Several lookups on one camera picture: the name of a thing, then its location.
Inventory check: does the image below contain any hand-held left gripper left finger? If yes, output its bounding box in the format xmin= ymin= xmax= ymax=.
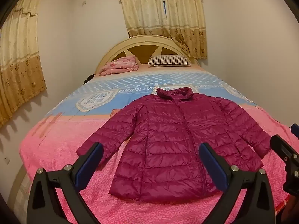
xmin=27 ymin=142 xmax=104 ymax=224

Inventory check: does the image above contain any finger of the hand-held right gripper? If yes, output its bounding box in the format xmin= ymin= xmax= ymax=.
xmin=270 ymin=134 xmax=299 ymax=162

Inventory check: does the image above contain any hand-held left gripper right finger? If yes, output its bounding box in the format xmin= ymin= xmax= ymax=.
xmin=198 ymin=142 xmax=276 ymax=224

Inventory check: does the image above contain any magenta quilted puffer jacket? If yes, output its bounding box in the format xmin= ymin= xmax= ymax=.
xmin=76 ymin=87 xmax=272 ymax=203

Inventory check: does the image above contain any pink blue printed bedspread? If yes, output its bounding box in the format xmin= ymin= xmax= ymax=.
xmin=20 ymin=65 xmax=299 ymax=224

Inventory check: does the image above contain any dark cloth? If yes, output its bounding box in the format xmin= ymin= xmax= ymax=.
xmin=83 ymin=73 xmax=97 ymax=84

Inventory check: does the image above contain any folded pink floral quilt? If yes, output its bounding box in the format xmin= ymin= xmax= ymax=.
xmin=99 ymin=56 xmax=140 ymax=76

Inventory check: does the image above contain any striped pillow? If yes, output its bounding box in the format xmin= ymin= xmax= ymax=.
xmin=148 ymin=54 xmax=192 ymax=67

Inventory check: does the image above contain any cream arched bed headboard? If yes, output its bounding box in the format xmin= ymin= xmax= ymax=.
xmin=95 ymin=35 xmax=201 ymax=75

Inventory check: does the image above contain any beige floral side curtain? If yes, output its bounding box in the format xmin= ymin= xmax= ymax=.
xmin=0 ymin=0 xmax=47 ymax=129

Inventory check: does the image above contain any beige floral window curtain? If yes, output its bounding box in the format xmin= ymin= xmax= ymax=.
xmin=118 ymin=0 xmax=208 ymax=60

